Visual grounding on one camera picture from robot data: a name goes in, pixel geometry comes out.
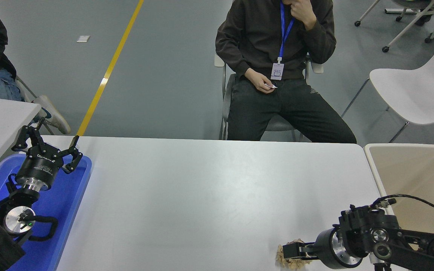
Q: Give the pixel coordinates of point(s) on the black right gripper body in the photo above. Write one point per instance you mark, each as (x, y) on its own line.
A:
(324, 248)

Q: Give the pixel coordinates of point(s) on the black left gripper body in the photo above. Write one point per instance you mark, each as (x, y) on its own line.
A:
(38, 165)

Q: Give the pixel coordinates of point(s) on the tan paper ball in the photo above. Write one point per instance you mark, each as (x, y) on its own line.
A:
(294, 264)

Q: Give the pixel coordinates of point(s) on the small white paper slip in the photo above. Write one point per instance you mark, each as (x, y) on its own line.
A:
(271, 86)

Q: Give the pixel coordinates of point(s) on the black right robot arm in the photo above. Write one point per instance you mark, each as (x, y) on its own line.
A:
(390, 241)

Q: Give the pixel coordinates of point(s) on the person's right hand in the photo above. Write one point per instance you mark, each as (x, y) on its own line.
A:
(261, 82)

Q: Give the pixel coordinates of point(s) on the person's left hand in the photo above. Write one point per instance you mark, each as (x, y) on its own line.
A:
(303, 13)

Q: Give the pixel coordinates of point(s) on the blue plastic tray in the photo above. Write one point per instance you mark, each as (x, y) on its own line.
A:
(64, 210)

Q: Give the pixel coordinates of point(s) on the large pale bin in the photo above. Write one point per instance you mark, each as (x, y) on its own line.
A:
(420, 173)

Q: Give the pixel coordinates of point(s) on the grey chair with white armrests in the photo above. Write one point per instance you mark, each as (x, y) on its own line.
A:
(279, 124)

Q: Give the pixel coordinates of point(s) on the yellow floor tape line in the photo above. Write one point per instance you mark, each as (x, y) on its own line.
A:
(124, 37)

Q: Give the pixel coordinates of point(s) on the white shell chair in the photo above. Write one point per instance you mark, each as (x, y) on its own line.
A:
(420, 86)

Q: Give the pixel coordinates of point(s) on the white base bar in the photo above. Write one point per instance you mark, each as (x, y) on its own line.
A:
(394, 11)

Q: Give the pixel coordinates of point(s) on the white rolling chair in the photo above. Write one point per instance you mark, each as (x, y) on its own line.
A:
(413, 3)

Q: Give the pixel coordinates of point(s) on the grey metal chair frame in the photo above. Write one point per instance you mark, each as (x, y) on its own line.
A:
(26, 88)

